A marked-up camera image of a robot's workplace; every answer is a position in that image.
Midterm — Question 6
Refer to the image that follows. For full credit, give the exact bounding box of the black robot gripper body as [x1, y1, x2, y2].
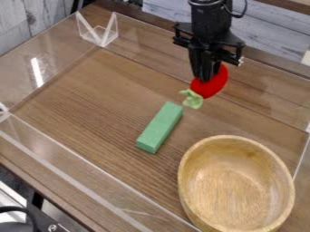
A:
[173, 23, 246, 66]

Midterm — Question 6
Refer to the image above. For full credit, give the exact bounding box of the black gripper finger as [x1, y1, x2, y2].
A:
[211, 51, 221, 79]
[188, 48, 211, 82]

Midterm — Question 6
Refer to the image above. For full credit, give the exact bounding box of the wooden bowl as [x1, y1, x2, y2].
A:
[177, 135, 295, 232]

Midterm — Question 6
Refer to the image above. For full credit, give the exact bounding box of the red plush strawberry toy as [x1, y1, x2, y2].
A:
[179, 64, 228, 110]

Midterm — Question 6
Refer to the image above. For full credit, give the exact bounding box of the green rectangular block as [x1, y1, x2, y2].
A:
[135, 101, 183, 154]

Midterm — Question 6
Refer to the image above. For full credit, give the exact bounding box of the clear acrylic enclosure wall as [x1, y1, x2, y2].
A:
[0, 8, 310, 232]

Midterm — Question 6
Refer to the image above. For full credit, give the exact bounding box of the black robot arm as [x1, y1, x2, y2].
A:
[173, 0, 248, 82]

